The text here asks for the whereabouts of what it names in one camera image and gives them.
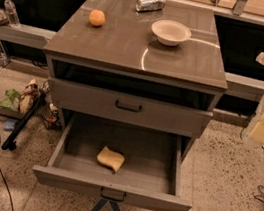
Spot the open grey lower drawer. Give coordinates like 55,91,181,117
33,113,192,211

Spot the yellow sponge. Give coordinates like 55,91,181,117
96,147,125,173

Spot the orange fruit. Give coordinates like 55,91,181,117
89,10,106,27

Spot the closed grey upper drawer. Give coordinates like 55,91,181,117
48,77,213,138

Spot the black tripod leg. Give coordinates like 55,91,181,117
1,94,45,150

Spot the white bowl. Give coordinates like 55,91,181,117
151,20,191,47

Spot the silver crushed can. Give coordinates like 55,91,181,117
135,0,166,13

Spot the clear plastic water bottle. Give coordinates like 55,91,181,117
4,0,21,28

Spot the grey drawer cabinet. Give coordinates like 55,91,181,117
44,0,227,153

